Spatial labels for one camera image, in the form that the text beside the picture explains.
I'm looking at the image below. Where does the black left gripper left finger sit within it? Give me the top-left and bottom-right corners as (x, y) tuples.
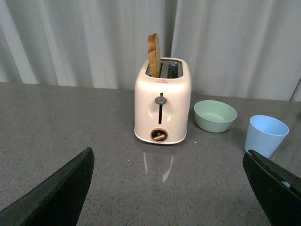
(0, 147), (95, 226)

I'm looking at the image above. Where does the light blue cup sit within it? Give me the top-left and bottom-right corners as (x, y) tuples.
(244, 115), (289, 158)

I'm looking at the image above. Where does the mint green bowl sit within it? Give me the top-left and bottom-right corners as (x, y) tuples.
(193, 100), (238, 133)

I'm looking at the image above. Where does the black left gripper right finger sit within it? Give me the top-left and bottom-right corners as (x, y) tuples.
(243, 150), (301, 226)

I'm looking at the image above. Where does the slice of toast bread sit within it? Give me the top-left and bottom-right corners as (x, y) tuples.
(147, 33), (161, 78)

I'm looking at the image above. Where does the cream white toaster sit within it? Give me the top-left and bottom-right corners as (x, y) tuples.
(134, 57), (191, 145)

